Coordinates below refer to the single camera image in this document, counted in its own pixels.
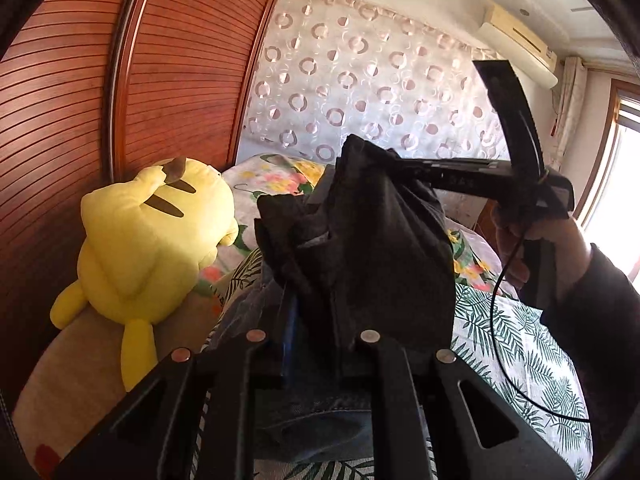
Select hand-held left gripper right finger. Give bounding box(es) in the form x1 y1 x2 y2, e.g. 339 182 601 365
340 331 576 480

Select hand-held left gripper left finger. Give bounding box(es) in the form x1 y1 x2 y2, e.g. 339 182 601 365
52 300 302 480

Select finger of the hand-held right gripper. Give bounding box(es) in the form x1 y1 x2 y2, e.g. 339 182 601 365
390 155 438 191

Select black pants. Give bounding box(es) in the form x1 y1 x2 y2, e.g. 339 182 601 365
254 134 457 361

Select person's right forearm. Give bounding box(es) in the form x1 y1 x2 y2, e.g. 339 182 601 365
540 242 640 466

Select person's right hand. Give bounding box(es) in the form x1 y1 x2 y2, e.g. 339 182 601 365
490 200 594 307

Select blue jeans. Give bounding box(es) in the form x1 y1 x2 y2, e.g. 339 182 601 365
210 250 426 463

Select beige window curtain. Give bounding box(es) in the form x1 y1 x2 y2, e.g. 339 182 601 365
552 56 587 173

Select window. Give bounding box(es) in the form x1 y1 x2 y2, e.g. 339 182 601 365
575 80 640 281

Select circle-patterned sheer curtain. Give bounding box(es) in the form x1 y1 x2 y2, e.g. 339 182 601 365
240 0 511 171

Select white air conditioner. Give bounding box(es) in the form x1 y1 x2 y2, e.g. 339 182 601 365
475 4 560 90

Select leaf-print bed sheet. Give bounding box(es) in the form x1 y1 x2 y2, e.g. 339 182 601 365
197 255 593 480

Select yellow plush toy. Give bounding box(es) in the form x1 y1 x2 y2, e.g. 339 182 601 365
50 156 241 393

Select beige cushion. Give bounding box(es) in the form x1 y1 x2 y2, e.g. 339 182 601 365
12 255 266 480

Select black cable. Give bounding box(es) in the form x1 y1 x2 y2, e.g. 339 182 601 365
489 110 592 423

